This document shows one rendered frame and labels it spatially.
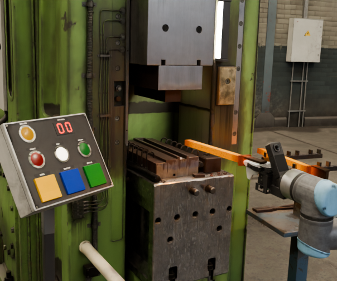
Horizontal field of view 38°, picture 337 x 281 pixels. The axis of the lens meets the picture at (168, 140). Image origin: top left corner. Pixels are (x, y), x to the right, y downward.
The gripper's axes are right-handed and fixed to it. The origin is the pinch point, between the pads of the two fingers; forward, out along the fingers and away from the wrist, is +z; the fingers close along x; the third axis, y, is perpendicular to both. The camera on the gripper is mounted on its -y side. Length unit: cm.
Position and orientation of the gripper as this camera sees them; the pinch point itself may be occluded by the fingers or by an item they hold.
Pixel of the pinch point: (248, 159)
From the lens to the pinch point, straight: 162.6
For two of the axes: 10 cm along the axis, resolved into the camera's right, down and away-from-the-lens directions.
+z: -4.8, -2.0, 8.5
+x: 8.7, -0.6, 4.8
